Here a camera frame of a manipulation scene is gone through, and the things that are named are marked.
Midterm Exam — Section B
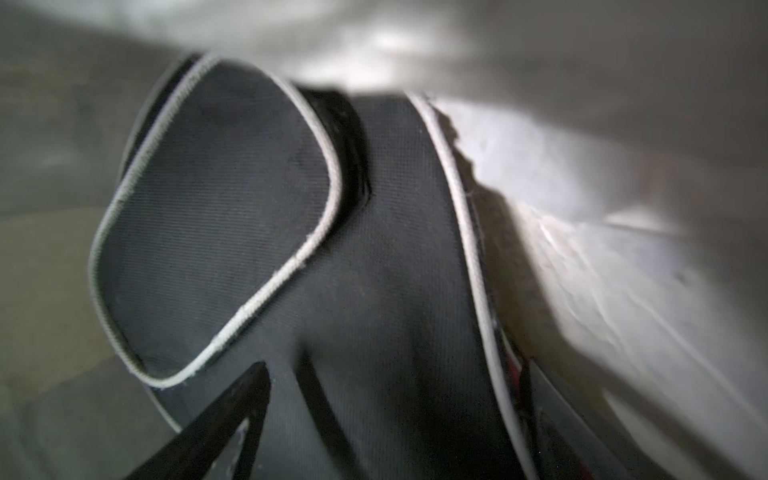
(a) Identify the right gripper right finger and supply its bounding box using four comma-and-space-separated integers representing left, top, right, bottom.
523, 360, 635, 479

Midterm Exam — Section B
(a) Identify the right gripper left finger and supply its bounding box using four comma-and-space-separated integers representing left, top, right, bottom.
128, 362, 271, 479

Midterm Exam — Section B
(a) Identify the black paddle case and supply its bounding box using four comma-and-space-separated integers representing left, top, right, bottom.
89, 55, 536, 479

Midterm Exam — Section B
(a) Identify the beige canvas tote bag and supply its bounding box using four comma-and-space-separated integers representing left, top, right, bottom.
1, 1, 767, 479

